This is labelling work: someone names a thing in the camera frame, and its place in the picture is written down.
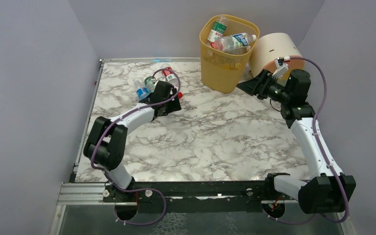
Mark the green label tall bottle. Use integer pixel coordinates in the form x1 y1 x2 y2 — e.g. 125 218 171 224
144 76 157 93

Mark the red label clear bottle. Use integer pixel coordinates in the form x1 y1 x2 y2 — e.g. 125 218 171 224
161 64 178 88

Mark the blue label clear bottle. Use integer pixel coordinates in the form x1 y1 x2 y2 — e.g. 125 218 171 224
134 80 150 101

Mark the crushed clear water bottle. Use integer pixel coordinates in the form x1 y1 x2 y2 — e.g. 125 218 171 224
212 32 257 52

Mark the green white label bottle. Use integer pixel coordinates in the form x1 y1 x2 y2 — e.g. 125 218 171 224
207 15 229 43

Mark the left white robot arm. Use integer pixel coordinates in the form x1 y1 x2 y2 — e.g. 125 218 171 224
83 81 181 192

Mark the yellow mesh plastic bin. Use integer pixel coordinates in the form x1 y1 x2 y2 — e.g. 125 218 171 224
199 16 256 94

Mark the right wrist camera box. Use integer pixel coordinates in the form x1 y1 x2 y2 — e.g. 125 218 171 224
272 56 291 79

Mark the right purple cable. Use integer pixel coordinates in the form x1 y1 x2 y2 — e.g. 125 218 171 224
260 55 351 226

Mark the purple cable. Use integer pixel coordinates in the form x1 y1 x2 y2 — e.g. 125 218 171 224
90 68 182 226
260 55 351 226

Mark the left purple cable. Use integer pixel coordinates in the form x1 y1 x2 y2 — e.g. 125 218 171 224
90 68 182 226

